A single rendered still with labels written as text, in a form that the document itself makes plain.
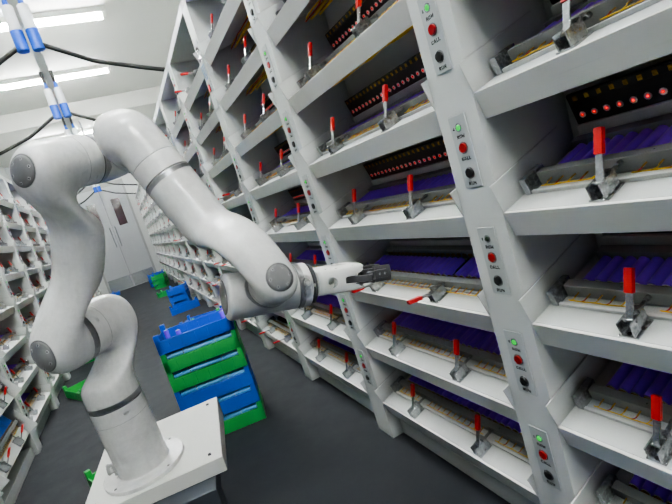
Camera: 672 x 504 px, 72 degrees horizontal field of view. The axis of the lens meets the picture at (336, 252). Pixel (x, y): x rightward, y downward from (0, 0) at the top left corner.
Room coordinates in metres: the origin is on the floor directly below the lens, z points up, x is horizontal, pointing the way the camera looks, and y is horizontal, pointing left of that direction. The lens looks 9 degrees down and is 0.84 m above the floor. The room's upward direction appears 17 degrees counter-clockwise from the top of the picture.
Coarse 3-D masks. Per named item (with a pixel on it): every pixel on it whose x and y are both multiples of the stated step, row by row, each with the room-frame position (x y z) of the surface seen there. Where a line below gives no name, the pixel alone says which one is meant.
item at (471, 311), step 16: (400, 240) 1.35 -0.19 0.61; (416, 240) 1.27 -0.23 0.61; (432, 240) 1.20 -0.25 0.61; (448, 240) 1.14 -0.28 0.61; (464, 240) 1.09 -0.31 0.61; (368, 256) 1.41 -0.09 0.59; (368, 288) 1.27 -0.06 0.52; (384, 288) 1.21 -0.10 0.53; (400, 288) 1.15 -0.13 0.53; (416, 288) 1.09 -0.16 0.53; (384, 304) 1.20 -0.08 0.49; (400, 304) 1.11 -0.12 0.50; (416, 304) 1.04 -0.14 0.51; (432, 304) 0.98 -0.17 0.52; (448, 304) 0.94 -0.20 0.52; (464, 304) 0.90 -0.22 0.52; (480, 304) 0.87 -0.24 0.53; (448, 320) 0.96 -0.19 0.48; (464, 320) 0.90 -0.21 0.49; (480, 320) 0.85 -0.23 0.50
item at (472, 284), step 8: (392, 272) 1.21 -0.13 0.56; (400, 272) 1.18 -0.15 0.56; (392, 280) 1.19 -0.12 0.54; (400, 280) 1.17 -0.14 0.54; (408, 280) 1.13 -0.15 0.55; (416, 280) 1.10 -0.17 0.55; (424, 280) 1.06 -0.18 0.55; (432, 280) 1.03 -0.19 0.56; (440, 280) 1.01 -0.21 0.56; (448, 280) 0.98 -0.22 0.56; (456, 280) 0.96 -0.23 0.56; (464, 280) 0.94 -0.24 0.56; (472, 280) 0.92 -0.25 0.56; (480, 280) 0.90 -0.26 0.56; (424, 288) 1.05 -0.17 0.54; (464, 288) 0.94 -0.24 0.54; (472, 288) 0.92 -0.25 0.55; (480, 288) 0.89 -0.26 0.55
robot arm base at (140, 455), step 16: (144, 400) 1.05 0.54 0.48; (112, 416) 0.98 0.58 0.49; (128, 416) 0.99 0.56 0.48; (144, 416) 1.02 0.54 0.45; (112, 432) 0.98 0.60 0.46; (128, 432) 0.99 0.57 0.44; (144, 432) 1.01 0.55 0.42; (160, 432) 1.06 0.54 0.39; (112, 448) 0.99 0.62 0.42; (128, 448) 0.99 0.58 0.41; (144, 448) 1.00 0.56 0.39; (160, 448) 1.03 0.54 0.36; (176, 448) 1.07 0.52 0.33; (112, 464) 1.02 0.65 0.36; (128, 464) 0.99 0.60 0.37; (144, 464) 1.00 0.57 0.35; (160, 464) 1.02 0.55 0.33; (112, 480) 1.02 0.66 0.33; (128, 480) 0.99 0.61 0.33; (144, 480) 0.98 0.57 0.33
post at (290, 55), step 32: (256, 0) 1.37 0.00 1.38; (256, 32) 1.43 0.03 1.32; (288, 32) 1.40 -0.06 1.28; (320, 32) 1.44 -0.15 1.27; (288, 64) 1.38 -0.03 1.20; (320, 96) 1.41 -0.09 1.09; (320, 128) 1.40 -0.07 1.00; (320, 192) 1.38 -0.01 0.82; (320, 224) 1.41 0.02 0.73; (352, 256) 1.39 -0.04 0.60; (384, 416) 1.39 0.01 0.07
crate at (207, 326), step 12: (216, 312) 1.97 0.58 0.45; (180, 324) 1.94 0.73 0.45; (192, 324) 1.95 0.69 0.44; (204, 324) 1.95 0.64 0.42; (216, 324) 1.78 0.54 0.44; (228, 324) 1.78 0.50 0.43; (156, 336) 1.73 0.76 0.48; (180, 336) 1.75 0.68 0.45; (192, 336) 1.76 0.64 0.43; (204, 336) 1.76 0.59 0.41; (168, 348) 1.74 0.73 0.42; (180, 348) 1.74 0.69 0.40
